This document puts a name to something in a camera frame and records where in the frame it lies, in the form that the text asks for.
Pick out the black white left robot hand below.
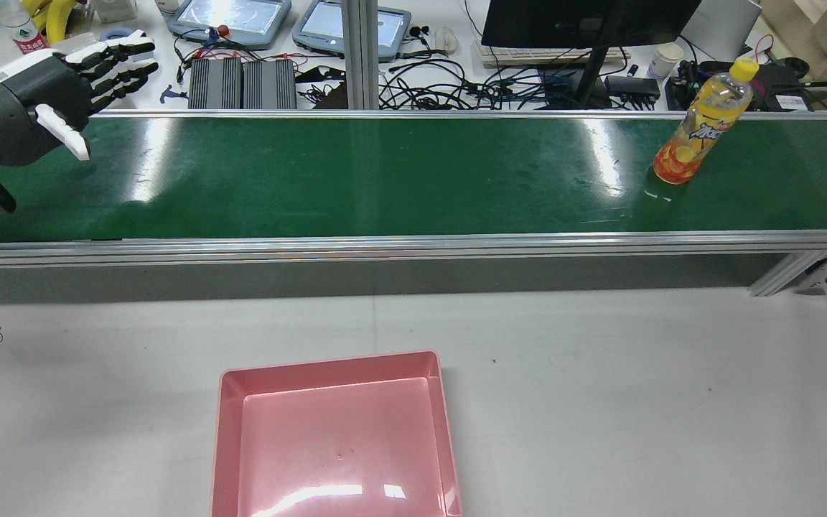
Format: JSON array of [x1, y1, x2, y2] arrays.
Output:
[[0, 30, 160, 168]]

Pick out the pink plastic basket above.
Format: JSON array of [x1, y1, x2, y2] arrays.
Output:
[[210, 350, 463, 517]]

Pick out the water bottle red label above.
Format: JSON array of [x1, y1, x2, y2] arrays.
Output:
[[0, 0, 50, 55]]

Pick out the yellow bananas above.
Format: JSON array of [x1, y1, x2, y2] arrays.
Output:
[[22, 0, 78, 44]]

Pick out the white plastic container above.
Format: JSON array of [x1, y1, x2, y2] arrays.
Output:
[[94, 0, 138, 24]]

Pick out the black ribbed power box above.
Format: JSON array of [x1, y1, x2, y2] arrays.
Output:
[[188, 59, 243, 110], [243, 59, 298, 110]]

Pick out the grey blue teach pendant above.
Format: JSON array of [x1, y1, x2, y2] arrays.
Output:
[[292, 0, 413, 63], [167, 0, 292, 50]]

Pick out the green belt conveyor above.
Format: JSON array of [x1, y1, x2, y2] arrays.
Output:
[[0, 109, 827, 297]]

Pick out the white keyboard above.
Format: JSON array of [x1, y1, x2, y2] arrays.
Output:
[[472, 41, 631, 70]]

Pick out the black desktop monitor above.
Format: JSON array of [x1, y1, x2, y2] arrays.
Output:
[[480, 0, 703, 108]]

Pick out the black docking hub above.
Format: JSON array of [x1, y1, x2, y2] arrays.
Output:
[[606, 75, 660, 101]]

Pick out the white paper cup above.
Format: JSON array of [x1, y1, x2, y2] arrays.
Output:
[[648, 43, 684, 80]]

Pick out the black box green connector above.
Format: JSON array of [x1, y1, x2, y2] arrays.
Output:
[[672, 60, 698, 111]]

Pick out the orange juice bottle yellow cap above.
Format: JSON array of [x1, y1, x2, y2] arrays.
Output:
[[653, 57, 760, 186]]

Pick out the silver laptop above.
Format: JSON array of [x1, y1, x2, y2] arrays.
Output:
[[679, 0, 762, 63]]

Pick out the aluminium profile post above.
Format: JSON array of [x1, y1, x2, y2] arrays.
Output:
[[342, 0, 380, 110]]

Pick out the black cable tangle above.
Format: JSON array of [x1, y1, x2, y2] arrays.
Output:
[[378, 59, 579, 110]]

